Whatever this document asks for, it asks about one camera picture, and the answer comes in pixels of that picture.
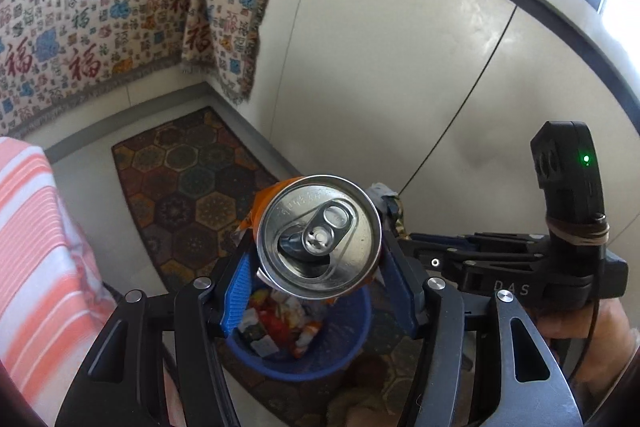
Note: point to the orange drink can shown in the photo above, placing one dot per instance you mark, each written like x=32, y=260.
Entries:
x=315, y=237

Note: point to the white kitchen base cabinet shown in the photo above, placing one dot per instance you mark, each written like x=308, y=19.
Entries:
x=400, y=32

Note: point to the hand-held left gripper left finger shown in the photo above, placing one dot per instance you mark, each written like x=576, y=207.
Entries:
x=237, y=292

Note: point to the dark hexagon pattern floor mat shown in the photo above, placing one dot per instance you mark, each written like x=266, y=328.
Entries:
x=200, y=187

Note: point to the pink striped tablecloth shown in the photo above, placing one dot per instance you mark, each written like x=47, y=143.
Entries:
x=35, y=257

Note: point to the large patterned blanket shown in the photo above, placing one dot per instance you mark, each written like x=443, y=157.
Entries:
x=100, y=7

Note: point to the blue plastic trash basket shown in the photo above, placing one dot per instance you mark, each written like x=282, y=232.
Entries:
x=320, y=357

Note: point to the person's right hand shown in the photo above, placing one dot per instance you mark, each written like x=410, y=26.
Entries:
x=567, y=324

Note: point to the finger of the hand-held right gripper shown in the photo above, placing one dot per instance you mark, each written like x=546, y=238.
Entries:
x=450, y=242
x=480, y=268

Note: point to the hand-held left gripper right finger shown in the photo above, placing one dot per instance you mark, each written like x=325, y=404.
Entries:
x=400, y=287

